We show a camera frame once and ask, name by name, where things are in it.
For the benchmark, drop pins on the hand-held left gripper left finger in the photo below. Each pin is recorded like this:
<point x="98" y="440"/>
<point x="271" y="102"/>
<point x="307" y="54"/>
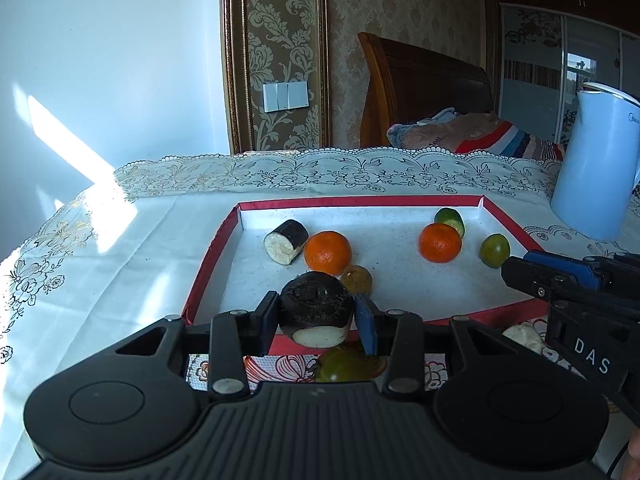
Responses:
<point x="267" y="325"/>

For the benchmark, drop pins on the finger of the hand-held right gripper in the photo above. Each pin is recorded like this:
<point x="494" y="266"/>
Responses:
<point x="560" y="264"/>
<point x="530" y="277"/>

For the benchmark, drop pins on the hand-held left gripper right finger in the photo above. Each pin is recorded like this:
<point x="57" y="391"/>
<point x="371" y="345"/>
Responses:
<point x="366" y="327"/>

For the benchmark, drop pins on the small yellow round fruit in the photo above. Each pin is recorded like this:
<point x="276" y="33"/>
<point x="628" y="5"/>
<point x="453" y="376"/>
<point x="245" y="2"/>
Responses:
<point x="356" y="280"/>

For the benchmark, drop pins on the eggplant top piece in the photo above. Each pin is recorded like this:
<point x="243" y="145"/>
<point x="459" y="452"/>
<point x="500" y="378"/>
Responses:
<point x="315" y="310"/>

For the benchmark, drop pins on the red cardboard tray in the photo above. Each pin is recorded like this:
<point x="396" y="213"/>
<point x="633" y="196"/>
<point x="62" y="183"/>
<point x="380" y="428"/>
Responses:
<point x="400" y="290"/>

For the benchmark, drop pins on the orange tangerine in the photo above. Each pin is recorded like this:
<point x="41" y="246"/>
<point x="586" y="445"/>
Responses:
<point x="327" y="255"/>
<point x="440" y="243"/>

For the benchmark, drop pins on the person's right forearm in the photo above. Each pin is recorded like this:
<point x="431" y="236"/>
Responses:
<point x="635" y="455"/>

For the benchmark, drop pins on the green tomato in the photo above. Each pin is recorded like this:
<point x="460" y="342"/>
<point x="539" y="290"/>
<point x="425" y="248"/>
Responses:
<point x="345" y="366"/>

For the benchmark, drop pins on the eggplant piece cut side up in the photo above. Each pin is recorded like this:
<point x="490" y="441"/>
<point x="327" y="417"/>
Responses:
<point x="522" y="336"/>

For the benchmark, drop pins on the dark eggplant piece in tray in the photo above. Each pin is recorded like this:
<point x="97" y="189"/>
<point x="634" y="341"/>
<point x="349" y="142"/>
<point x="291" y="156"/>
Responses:
<point x="287" y="240"/>

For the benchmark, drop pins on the light blue electric kettle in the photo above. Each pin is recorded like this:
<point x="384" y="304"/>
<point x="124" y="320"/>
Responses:
<point x="595" y="170"/>

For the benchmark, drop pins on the green cucumber piece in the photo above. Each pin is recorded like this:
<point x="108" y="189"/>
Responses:
<point x="448" y="217"/>

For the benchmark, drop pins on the striped blanket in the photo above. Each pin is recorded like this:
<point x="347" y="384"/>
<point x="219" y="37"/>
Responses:
<point x="515" y="142"/>

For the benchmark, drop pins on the white lace tablecloth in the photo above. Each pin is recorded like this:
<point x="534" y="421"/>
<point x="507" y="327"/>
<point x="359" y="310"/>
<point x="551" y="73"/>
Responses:
<point x="100" y="285"/>

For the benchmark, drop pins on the blue grey cloth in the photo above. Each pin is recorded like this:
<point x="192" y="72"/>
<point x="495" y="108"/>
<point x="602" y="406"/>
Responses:
<point x="400" y="132"/>

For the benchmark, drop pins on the sliding door wardrobe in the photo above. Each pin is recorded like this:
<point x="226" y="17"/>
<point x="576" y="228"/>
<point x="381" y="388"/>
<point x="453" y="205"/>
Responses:
<point x="535" y="60"/>

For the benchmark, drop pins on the wooden bed headboard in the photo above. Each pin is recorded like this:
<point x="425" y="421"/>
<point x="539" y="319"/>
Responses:
<point x="425" y="85"/>

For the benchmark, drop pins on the white wall light switch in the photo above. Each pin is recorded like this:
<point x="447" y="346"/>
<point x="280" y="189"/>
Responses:
<point x="286" y="96"/>

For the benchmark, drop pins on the gilded wall panel frame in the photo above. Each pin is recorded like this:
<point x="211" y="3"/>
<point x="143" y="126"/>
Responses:
<point x="275" y="35"/>

